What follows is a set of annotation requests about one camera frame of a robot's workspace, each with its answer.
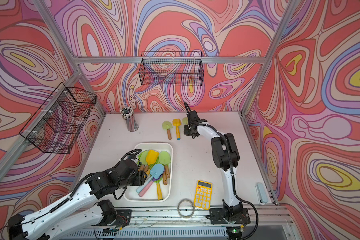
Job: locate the yellow shovel in box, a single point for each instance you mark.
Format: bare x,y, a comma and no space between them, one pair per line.
151,159

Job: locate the green shovel right in box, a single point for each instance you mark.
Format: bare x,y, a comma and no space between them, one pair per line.
165,160

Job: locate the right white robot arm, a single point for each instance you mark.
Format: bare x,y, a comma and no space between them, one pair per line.
226,157

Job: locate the green shovel left in box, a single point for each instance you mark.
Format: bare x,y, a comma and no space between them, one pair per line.
142,158

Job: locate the green shovel in box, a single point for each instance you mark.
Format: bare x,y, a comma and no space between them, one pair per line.
165,160
142,158
159,191

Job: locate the white plastic storage box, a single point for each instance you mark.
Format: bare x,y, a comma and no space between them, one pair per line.
150,196

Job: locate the clear cup of pens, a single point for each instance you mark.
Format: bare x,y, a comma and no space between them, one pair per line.
129,117

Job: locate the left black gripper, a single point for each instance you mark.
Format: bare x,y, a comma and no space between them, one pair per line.
141,178

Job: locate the blue shovel pink handle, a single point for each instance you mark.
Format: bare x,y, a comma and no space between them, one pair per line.
155,173

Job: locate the yellow calculator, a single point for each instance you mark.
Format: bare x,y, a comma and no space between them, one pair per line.
203,195

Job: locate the black wire basket left wall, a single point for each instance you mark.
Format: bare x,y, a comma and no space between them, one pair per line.
58,126

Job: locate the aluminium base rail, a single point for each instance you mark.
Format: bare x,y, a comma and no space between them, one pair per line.
173,223

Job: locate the black wire basket wall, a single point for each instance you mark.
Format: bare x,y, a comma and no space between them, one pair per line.
166,68
58,126

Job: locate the green shovel in box front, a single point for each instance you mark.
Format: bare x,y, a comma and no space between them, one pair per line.
159,191

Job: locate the yellow plastic shovel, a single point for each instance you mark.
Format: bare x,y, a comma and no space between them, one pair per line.
177,123

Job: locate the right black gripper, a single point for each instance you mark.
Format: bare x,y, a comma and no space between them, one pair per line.
187,132

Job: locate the green shovel wooden handle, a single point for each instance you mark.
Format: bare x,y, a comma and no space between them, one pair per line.
167,126
185,121

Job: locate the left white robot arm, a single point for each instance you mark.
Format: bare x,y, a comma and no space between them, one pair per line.
84,206

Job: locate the black wire basket back wall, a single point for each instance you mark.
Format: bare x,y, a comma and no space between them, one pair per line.
166,68

